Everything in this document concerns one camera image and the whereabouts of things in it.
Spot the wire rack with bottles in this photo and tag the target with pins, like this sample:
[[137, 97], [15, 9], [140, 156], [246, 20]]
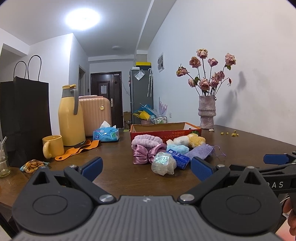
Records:
[[158, 119]]

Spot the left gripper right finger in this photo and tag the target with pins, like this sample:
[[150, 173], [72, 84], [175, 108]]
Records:
[[210, 176]]

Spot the wall electrical panel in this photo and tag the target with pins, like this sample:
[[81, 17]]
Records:
[[161, 63]]

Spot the black paper shopping bag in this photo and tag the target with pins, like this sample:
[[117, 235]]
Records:
[[25, 117]]

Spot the pink satin bow scrunchie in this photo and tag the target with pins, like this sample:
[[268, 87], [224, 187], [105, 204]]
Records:
[[142, 155]]

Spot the blue wet wipes packet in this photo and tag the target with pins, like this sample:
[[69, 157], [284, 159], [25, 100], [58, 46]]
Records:
[[181, 160]]

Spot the white yellow plush toy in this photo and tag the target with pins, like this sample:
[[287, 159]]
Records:
[[191, 140]]

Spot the pink hard-shell suitcase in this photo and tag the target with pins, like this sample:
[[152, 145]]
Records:
[[96, 110]]

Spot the clear glass jar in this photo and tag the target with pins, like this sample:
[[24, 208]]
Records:
[[4, 165]]

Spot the blue tissue pack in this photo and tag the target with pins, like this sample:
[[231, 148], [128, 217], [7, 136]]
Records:
[[106, 133]]

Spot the red orange cardboard box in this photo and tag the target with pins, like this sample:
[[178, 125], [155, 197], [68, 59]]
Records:
[[165, 131]]

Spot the light blue fluffy cloth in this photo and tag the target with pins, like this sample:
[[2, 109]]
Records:
[[182, 149]]

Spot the yellow ceramic mug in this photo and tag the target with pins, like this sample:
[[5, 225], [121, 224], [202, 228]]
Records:
[[53, 146]]

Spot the purple drawstring pouch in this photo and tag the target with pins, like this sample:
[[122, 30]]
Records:
[[203, 151]]

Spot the blue yellow bag pile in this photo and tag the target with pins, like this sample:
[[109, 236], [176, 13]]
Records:
[[145, 112]]

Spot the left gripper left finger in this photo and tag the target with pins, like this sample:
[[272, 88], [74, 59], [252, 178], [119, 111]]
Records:
[[82, 179]]

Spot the pink textured ceramic vase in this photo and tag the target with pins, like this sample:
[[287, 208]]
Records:
[[207, 111]]

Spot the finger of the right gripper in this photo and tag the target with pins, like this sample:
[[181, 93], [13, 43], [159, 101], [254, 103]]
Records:
[[278, 159]]

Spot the snack bag of biscuits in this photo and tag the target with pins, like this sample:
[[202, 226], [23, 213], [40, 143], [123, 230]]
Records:
[[32, 166]]

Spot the dried pink rose bouquet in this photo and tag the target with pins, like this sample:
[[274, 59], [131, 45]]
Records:
[[207, 82]]

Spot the person right hand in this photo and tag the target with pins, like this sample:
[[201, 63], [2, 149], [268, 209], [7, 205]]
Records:
[[288, 208]]

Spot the yellow thermos jug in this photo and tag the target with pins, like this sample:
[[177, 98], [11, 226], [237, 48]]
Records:
[[70, 117]]

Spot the yellow box on refrigerator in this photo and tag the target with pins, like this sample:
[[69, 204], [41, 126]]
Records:
[[143, 64]]

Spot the dark brown entrance door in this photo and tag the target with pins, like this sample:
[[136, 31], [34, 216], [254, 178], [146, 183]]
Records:
[[109, 85]]

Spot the grey refrigerator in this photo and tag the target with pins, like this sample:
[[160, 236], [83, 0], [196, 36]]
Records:
[[140, 92]]

